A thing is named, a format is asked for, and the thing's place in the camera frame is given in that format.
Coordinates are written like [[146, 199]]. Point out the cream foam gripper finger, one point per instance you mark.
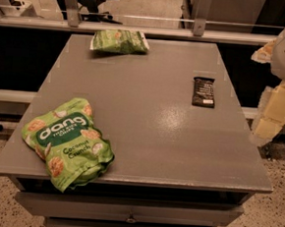
[[270, 117], [264, 54]]

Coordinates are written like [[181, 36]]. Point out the green jalapeno chip bag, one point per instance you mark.
[[119, 41]]

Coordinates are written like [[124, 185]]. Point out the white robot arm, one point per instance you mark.
[[277, 64]]

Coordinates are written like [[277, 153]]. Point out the green Dang coconut chips bag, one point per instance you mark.
[[65, 138]]

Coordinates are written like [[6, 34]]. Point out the black snack bar wrapper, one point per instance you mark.
[[203, 92]]

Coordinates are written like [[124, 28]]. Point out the grey cabinet with drawers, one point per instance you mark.
[[175, 164]]

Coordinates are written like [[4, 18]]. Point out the drawer knob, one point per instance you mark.
[[131, 220]]

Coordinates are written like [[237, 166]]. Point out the metal railing frame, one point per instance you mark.
[[194, 22]]

